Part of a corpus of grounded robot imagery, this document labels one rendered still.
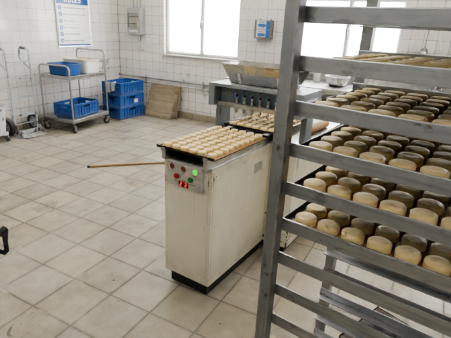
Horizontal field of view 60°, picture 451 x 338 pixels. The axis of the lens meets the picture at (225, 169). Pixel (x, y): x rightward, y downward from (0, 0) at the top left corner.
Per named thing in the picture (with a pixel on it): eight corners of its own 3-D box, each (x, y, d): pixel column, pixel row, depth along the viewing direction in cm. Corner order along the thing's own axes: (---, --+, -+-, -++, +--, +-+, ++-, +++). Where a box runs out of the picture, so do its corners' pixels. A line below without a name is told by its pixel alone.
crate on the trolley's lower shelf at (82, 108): (79, 109, 622) (78, 96, 615) (99, 112, 610) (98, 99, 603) (54, 116, 572) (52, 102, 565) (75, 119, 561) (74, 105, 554)
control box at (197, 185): (170, 180, 226) (170, 158, 221) (204, 191, 213) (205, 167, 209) (166, 182, 223) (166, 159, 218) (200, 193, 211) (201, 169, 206)
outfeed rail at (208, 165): (329, 112, 364) (330, 104, 361) (332, 113, 362) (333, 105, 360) (202, 170, 205) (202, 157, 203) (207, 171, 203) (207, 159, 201)
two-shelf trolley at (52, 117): (82, 118, 645) (76, 47, 606) (111, 122, 626) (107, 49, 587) (43, 129, 571) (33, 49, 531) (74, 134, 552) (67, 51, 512)
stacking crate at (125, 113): (128, 111, 708) (127, 100, 701) (145, 115, 689) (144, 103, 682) (103, 117, 659) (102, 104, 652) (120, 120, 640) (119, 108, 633)
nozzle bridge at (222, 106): (231, 121, 313) (233, 78, 301) (316, 137, 277) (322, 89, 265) (207, 128, 287) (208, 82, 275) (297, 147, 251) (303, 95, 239)
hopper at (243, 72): (241, 79, 296) (241, 60, 291) (310, 88, 268) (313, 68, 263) (219, 82, 273) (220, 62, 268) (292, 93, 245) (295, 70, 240)
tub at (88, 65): (78, 70, 608) (77, 56, 601) (102, 72, 595) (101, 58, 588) (62, 72, 576) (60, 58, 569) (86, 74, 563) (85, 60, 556)
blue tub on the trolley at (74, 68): (62, 72, 572) (62, 61, 567) (83, 74, 557) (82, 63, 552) (46, 74, 546) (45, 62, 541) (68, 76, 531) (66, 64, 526)
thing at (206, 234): (223, 235, 308) (229, 125, 276) (262, 249, 290) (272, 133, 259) (164, 278, 252) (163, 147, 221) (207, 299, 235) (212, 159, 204)
